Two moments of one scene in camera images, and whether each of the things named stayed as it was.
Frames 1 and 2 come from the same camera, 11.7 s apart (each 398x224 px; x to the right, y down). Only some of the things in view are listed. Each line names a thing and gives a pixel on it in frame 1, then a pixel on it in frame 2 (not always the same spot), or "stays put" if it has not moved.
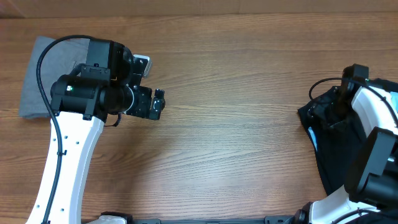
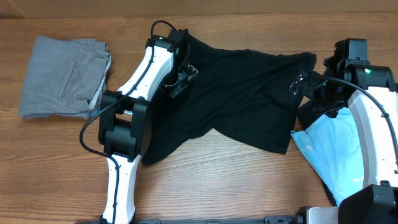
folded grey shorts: x=63 y=56 stays put
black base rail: x=268 y=219 stays put
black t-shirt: x=336 y=147 -> x=245 y=93
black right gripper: x=318 y=109 -> x=310 y=80
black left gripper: x=157 y=104 -> x=173 y=92
